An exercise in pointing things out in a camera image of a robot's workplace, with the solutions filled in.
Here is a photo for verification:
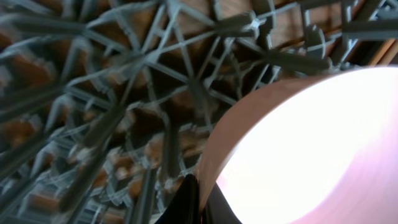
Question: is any grey plastic dish rack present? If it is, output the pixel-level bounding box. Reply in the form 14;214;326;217
1;0;397;223

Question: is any wooden chopstick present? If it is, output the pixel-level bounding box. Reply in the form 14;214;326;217
368;39;395;66
379;40;397;65

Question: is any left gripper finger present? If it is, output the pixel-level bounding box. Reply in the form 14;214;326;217
155;174;200;224

